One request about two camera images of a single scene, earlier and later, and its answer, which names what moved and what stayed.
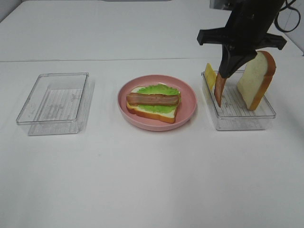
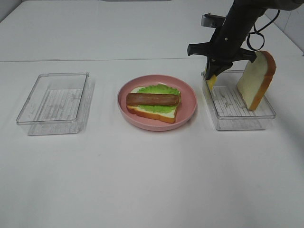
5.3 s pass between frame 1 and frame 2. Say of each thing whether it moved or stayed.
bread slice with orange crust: stayed
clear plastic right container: stayed
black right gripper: moved
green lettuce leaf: stayed
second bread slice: stayed
